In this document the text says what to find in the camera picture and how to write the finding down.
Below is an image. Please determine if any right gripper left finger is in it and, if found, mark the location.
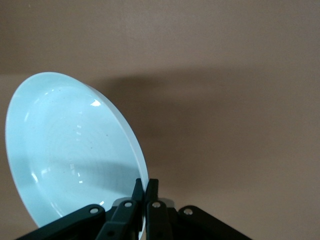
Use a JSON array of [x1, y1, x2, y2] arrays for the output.
[[14, 177, 144, 240]]

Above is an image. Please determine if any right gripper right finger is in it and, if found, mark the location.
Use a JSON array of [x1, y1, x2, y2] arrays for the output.
[[144, 178, 253, 240]]

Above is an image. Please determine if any light blue round plate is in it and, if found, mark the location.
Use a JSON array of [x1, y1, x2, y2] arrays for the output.
[[4, 71, 149, 240]]

